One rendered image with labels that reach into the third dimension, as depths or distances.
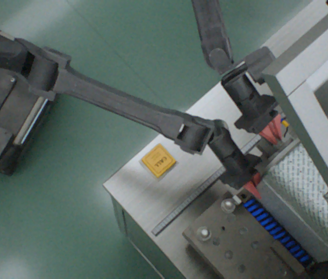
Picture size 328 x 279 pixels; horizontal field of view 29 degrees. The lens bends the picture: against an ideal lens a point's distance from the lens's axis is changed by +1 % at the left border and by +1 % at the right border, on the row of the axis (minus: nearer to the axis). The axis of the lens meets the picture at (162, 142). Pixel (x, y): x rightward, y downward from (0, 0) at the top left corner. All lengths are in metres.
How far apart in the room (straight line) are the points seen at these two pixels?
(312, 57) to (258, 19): 2.26
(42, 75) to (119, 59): 1.37
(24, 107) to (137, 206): 0.94
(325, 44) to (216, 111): 1.12
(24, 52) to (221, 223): 0.64
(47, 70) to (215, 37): 0.40
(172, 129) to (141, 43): 1.42
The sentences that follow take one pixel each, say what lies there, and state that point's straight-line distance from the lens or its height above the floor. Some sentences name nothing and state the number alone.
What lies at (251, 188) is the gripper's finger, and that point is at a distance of 1.56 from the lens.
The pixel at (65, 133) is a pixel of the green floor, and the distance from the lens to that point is 2.75.
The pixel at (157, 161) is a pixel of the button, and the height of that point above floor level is 0.92.
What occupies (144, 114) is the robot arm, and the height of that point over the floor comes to 1.22.
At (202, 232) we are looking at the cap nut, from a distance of 1.57.
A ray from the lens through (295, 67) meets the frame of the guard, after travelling 0.71.
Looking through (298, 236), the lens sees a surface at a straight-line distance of 1.61.
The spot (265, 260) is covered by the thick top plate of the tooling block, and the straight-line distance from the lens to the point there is 1.63.
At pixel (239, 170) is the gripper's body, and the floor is 1.15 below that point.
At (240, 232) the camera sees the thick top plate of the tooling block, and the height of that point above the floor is 1.03.
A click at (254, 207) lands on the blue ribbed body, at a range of 1.63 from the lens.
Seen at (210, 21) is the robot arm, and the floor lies 1.41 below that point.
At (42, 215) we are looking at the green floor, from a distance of 2.69.
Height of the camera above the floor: 2.63
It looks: 75 degrees down
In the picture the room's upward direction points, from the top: 7 degrees clockwise
